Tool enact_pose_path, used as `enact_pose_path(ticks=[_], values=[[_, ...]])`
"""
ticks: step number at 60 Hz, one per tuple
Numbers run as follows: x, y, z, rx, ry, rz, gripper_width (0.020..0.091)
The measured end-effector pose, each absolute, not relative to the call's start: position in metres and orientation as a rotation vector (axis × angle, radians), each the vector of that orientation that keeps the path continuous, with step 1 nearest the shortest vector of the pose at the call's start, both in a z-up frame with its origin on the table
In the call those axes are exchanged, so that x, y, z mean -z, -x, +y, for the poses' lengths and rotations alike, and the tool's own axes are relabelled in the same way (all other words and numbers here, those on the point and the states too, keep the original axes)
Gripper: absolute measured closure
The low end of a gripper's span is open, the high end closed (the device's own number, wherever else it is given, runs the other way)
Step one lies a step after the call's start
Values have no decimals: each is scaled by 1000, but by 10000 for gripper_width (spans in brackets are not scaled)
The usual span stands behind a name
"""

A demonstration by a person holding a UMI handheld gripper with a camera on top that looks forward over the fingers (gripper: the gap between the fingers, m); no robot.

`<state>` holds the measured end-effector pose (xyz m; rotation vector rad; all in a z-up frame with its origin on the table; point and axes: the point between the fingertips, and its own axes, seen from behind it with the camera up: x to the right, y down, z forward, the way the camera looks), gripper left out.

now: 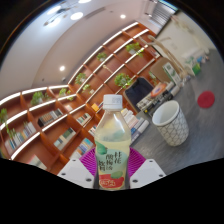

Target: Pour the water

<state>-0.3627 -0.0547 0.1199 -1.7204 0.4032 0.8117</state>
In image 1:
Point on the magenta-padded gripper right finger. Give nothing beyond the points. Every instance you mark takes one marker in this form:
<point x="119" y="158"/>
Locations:
<point x="148" y="171"/>

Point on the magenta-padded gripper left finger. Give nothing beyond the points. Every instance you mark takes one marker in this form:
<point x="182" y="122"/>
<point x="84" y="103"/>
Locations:
<point x="76" y="171"/>

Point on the clear drink bottle white cap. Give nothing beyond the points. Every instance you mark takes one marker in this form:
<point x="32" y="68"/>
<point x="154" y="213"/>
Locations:
<point x="112" y="140"/>

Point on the white patterned cup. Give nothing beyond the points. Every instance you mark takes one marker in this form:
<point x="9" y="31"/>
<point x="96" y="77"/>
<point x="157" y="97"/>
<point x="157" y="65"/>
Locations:
<point x="173" y="128"/>

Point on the wooden shelf unit with books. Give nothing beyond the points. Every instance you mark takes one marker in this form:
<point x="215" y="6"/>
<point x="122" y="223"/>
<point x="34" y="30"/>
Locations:
<point x="53" y="126"/>

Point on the dark book stack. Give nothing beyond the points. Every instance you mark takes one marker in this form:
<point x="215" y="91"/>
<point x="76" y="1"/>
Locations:
<point x="155" y="95"/>

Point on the dark office chair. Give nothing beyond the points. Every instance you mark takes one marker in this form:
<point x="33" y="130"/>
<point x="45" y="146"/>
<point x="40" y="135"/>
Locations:
<point x="138" y="90"/>

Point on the flat round red coaster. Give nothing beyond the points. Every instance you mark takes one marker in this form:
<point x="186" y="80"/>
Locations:
<point x="206" y="99"/>

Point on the green and white carton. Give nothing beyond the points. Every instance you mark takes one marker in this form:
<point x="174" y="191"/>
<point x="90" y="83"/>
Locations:
<point x="171" y="72"/>

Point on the recessed ceiling spotlight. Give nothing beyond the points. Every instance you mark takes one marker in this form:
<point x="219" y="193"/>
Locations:
<point x="123" y="16"/>
<point x="62" y="68"/>

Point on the green tissue box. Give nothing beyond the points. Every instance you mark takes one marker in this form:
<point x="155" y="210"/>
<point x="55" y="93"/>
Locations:
<point x="196" y="68"/>

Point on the white paper stack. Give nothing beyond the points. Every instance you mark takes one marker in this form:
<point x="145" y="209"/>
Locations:
<point x="193" y="55"/>

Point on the white partition panel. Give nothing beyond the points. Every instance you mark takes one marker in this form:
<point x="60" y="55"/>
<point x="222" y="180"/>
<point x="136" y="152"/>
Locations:
<point x="186" y="36"/>

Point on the branched ceiling lamp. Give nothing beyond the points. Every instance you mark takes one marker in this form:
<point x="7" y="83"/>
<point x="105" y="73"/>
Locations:
<point x="71" y="15"/>

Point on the grey curtain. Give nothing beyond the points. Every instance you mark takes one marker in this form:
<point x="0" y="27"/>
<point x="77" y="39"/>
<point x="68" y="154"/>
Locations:
<point x="163" y="13"/>

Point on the ceiling air vent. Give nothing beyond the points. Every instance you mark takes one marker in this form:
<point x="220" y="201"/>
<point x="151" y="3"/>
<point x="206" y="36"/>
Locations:
<point x="95" y="12"/>

